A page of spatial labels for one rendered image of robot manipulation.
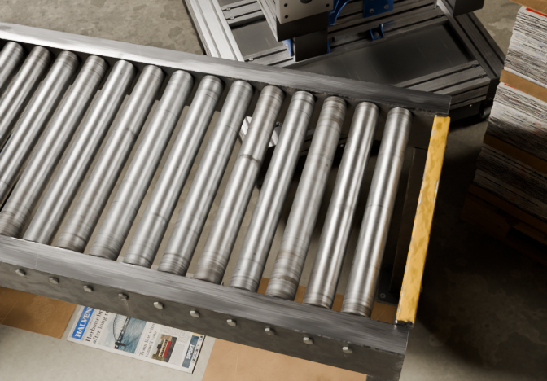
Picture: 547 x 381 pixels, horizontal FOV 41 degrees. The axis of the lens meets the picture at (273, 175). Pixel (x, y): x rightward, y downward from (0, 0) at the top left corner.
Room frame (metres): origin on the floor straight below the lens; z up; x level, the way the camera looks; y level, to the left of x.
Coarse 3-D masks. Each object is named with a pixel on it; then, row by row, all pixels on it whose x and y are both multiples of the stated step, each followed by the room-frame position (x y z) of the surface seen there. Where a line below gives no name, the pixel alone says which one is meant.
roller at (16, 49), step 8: (8, 48) 1.18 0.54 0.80; (16, 48) 1.18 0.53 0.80; (0, 56) 1.16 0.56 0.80; (8, 56) 1.16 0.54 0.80; (16, 56) 1.16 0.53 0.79; (24, 56) 1.18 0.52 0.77; (0, 64) 1.13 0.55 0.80; (8, 64) 1.14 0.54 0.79; (16, 64) 1.15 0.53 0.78; (0, 72) 1.11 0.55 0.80; (8, 72) 1.12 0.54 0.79; (0, 80) 1.10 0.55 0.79; (8, 80) 1.11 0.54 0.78; (0, 88) 1.08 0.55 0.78; (0, 96) 1.07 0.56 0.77
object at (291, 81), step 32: (0, 32) 1.23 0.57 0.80; (32, 32) 1.22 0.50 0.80; (64, 32) 1.21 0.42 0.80; (160, 64) 1.09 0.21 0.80; (192, 64) 1.08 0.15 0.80; (224, 64) 1.07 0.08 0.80; (256, 64) 1.06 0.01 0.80; (160, 96) 1.09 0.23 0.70; (192, 96) 1.07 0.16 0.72; (224, 96) 1.04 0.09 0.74; (256, 96) 1.02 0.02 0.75; (288, 96) 1.00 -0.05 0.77; (320, 96) 0.97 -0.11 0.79; (352, 96) 0.96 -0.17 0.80; (384, 96) 0.95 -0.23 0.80; (416, 96) 0.94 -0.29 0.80; (448, 96) 0.93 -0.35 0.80; (416, 128) 0.91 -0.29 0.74
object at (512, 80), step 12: (504, 72) 1.12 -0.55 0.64; (516, 84) 1.10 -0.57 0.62; (528, 84) 1.08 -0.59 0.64; (540, 96) 1.06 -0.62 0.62; (492, 144) 1.11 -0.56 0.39; (504, 144) 1.09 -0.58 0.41; (516, 156) 1.06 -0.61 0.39; (528, 156) 1.05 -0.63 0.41; (540, 168) 1.02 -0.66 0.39; (480, 192) 1.10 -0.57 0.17; (504, 204) 1.06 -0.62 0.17; (516, 216) 1.03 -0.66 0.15; (528, 216) 1.01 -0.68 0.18; (540, 228) 0.98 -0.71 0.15
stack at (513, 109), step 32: (512, 32) 1.13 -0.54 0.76; (544, 32) 1.09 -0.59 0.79; (512, 64) 1.12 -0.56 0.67; (544, 64) 1.07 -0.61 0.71; (512, 96) 1.10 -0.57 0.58; (512, 128) 1.09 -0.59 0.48; (544, 128) 1.04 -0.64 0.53; (480, 160) 1.12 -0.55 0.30; (512, 160) 1.08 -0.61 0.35; (512, 192) 1.05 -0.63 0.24; (544, 192) 1.00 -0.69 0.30; (480, 224) 1.09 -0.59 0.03; (512, 224) 1.03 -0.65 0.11; (544, 256) 0.96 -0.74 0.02
